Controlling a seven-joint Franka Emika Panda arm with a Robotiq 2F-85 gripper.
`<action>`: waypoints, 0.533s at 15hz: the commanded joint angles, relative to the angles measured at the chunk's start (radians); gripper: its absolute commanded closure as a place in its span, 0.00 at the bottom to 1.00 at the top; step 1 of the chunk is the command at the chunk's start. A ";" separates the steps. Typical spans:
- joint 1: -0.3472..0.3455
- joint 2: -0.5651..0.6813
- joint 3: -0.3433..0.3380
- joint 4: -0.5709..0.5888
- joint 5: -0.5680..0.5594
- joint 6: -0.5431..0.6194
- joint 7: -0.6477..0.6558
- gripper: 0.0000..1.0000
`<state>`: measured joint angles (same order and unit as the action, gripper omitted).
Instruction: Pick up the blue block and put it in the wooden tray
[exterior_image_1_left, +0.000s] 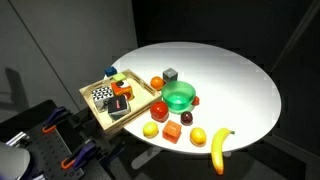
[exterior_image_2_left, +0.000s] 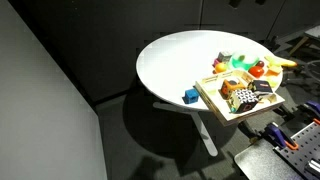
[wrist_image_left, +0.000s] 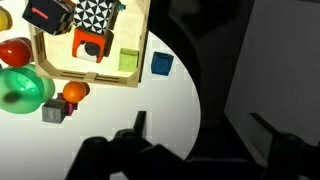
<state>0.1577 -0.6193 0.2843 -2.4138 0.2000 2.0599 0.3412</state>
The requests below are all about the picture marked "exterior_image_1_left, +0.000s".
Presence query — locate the silver metal bracket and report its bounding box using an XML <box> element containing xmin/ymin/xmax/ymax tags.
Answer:
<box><xmin>5</xmin><ymin>131</ymin><xmax>32</xmax><ymax>148</ymax></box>

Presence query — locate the yellow banana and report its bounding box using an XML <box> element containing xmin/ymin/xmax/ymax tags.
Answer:
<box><xmin>210</xmin><ymin>127</ymin><xmax>236</xmax><ymax>176</ymax></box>

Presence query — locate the grey cube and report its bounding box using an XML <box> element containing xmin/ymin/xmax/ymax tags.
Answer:
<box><xmin>162</xmin><ymin>67</ymin><xmax>179</xmax><ymax>84</ymax></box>

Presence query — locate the white table leg foot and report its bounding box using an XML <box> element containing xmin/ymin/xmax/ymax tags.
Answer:
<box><xmin>130</xmin><ymin>145</ymin><xmax>163</xmax><ymax>170</ymax></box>

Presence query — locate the green translucent bowl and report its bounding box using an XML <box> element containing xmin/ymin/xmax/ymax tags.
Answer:
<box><xmin>161</xmin><ymin>80</ymin><xmax>197</xmax><ymax>114</ymax></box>

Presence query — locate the small red fruit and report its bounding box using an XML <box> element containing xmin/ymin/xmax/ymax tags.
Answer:
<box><xmin>191</xmin><ymin>95</ymin><xmax>201</xmax><ymax>107</ymax></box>

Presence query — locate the yellow orange lemon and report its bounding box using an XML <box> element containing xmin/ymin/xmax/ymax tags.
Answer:
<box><xmin>189</xmin><ymin>127</ymin><xmax>207</xmax><ymax>147</ymax></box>

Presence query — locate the red tomato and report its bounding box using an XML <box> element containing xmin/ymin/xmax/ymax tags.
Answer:
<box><xmin>149</xmin><ymin>100</ymin><xmax>170</xmax><ymax>123</ymax></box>

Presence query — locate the orange hollow block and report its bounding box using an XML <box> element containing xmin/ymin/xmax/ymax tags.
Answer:
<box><xmin>162</xmin><ymin>119</ymin><xmax>183</xmax><ymax>145</ymax></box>

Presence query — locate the orange fruit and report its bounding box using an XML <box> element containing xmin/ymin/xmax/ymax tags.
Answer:
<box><xmin>150</xmin><ymin>76</ymin><xmax>165</xmax><ymax>91</ymax></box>

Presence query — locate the orange and white block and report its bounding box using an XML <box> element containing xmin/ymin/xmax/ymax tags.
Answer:
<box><xmin>110</xmin><ymin>80</ymin><xmax>135</xmax><ymax>101</ymax></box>

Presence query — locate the purple clamp orange tip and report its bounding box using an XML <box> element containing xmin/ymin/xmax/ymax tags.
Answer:
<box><xmin>41</xmin><ymin>106</ymin><xmax>69</xmax><ymax>134</ymax></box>
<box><xmin>60</xmin><ymin>140</ymin><xmax>98</xmax><ymax>171</ymax></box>

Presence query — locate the black cube red mark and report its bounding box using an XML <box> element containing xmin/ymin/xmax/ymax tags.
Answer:
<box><xmin>107</xmin><ymin>96</ymin><xmax>132</xmax><ymax>121</ymax></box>

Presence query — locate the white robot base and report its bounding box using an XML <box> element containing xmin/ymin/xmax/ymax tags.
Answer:
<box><xmin>0</xmin><ymin>141</ymin><xmax>31</xmax><ymax>180</ymax></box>

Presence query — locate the black perforated mounting board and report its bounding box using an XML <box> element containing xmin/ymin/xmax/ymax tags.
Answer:
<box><xmin>19</xmin><ymin>128</ymin><xmax>86</xmax><ymax>180</ymax></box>

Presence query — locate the dark purple plum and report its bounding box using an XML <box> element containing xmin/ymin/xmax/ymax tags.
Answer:
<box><xmin>180</xmin><ymin>111</ymin><xmax>194</xmax><ymax>127</ymax></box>

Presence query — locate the wooden tray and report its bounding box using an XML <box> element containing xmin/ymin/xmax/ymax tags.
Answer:
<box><xmin>79</xmin><ymin>68</ymin><xmax>163</xmax><ymax>136</ymax></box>

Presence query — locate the black white checkered cube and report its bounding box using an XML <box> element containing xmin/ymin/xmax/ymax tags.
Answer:
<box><xmin>91</xmin><ymin>86</ymin><xmax>114</xmax><ymax>113</ymax></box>

